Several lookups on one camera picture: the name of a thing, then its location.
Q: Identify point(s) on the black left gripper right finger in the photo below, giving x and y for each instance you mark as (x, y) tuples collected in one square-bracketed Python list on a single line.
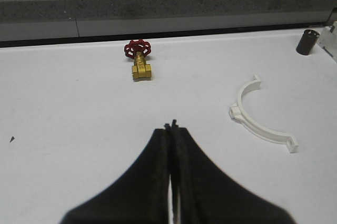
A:
[(203, 193)]

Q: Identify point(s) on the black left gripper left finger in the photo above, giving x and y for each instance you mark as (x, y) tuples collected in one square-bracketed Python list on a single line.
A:
[(139, 195)]

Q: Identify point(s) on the white half pipe clamp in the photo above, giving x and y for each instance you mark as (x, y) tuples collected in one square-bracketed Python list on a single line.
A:
[(238, 113)]

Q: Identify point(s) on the brass valve red handwheel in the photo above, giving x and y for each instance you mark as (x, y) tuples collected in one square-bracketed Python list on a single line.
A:
[(138, 50)]

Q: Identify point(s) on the dark brown cylindrical capacitor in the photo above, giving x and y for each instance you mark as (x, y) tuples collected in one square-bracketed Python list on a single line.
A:
[(307, 42)]

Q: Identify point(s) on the white circuit breaker red switch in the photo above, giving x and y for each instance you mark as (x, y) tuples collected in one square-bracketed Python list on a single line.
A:
[(327, 40)]

